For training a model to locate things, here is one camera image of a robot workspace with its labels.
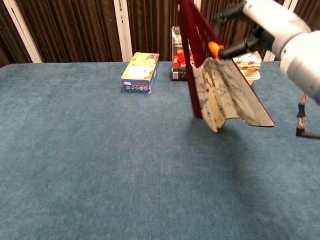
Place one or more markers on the black red cup box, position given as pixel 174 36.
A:
pixel 179 60

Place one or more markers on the blue felt table mat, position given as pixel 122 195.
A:
pixel 100 162

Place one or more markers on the red-print paper wrapper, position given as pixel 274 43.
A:
pixel 250 61

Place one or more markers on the dark red paper folding fan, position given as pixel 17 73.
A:
pixel 225 92

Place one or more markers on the yellow and blue carton box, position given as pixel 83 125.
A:
pixel 140 72

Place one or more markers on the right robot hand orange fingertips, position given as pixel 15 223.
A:
pixel 275 20

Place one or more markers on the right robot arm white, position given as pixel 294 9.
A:
pixel 302 62

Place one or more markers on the brown pleated curtain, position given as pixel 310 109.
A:
pixel 75 25

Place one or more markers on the beige food tray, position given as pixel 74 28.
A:
pixel 252 77

